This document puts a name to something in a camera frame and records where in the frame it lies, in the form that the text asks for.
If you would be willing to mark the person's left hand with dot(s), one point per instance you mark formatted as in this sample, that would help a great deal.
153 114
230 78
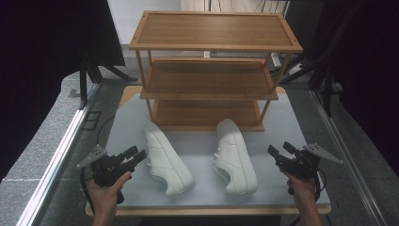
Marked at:
105 196

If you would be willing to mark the white sneaker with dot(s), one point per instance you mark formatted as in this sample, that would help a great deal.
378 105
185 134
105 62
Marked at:
164 160
235 157

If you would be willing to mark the white power strip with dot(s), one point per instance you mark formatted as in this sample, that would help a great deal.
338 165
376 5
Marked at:
276 59

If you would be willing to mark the aluminium rail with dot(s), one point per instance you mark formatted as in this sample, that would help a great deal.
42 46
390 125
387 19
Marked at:
56 163
345 150

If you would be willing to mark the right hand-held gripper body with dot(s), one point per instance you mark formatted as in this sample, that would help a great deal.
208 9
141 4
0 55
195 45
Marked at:
302 164

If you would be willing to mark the black curtain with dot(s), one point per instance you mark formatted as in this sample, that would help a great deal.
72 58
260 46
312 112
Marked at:
370 62
37 62

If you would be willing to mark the wooden three-tier shoe rack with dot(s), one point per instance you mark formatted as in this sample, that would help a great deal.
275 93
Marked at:
207 78

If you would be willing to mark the black metal stand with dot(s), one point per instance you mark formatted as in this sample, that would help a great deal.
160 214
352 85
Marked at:
326 84
91 75

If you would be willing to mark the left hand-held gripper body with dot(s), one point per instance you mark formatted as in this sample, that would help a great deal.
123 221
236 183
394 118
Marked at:
106 169

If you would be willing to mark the person's right hand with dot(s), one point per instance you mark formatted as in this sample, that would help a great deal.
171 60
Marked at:
302 188

